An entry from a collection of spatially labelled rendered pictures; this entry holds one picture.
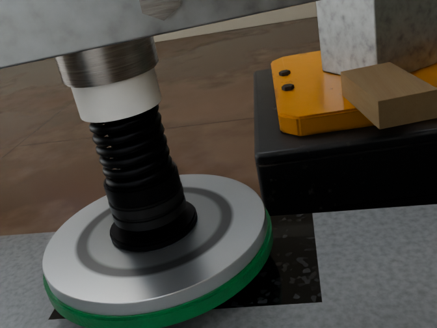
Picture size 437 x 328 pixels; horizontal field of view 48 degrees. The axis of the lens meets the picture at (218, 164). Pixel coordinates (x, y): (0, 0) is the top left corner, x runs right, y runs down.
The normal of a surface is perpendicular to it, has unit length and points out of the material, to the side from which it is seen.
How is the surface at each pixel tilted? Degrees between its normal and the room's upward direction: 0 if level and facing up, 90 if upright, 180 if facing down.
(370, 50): 90
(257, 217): 0
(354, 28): 90
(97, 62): 90
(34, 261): 0
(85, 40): 90
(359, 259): 0
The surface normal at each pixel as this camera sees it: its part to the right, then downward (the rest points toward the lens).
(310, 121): -0.06, 0.43
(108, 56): 0.25, 0.36
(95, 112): -0.33, 0.45
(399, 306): -0.18, -0.89
